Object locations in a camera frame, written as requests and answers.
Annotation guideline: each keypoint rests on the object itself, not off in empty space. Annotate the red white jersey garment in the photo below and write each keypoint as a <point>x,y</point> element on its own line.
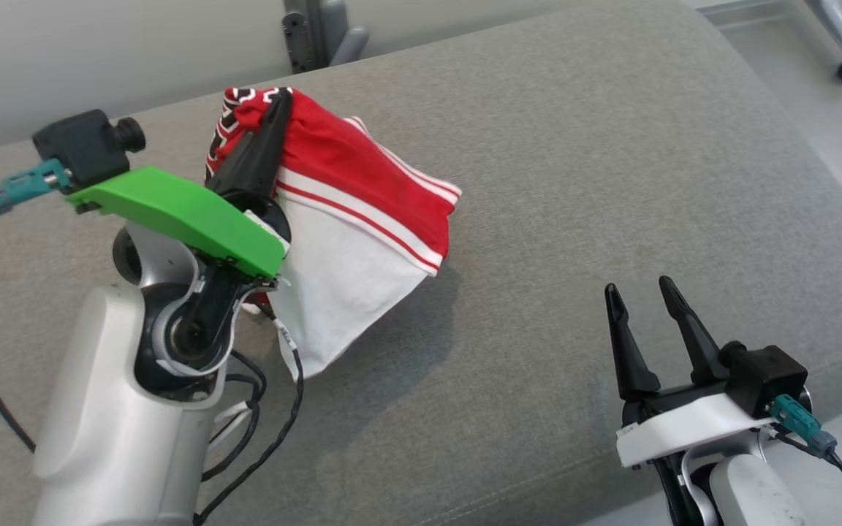
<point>362,183</point>

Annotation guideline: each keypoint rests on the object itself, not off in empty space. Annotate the teal camera connector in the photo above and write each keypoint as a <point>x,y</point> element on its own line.
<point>801,424</point>
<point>23,186</point>

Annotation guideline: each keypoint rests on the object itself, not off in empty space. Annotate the teal right camera connector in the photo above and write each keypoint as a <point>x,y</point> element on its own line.
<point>801,424</point>

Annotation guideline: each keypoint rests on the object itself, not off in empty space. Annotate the grey fabric sofa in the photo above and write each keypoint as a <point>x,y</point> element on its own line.
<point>574,183</point>

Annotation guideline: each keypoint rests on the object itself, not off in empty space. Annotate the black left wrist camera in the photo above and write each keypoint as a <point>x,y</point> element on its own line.
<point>85,146</point>

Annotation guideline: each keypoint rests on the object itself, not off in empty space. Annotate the teal left camera connector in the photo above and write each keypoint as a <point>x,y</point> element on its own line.
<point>23,186</point>

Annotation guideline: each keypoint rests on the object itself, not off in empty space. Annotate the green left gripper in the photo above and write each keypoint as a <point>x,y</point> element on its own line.
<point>187,215</point>

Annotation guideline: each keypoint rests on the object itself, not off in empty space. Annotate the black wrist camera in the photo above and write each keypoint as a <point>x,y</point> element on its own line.
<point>764,376</point>
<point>85,146</point>

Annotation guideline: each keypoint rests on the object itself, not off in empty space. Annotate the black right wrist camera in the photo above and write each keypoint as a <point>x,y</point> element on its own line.
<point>764,376</point>

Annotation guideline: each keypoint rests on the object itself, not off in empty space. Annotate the grey chair leg with caster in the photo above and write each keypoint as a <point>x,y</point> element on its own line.
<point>841,33</point>

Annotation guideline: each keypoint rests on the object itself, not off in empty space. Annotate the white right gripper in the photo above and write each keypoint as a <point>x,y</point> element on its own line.
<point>684,427</point>

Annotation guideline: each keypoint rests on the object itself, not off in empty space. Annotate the grey wall base rail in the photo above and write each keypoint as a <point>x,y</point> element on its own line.
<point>750,9</point>

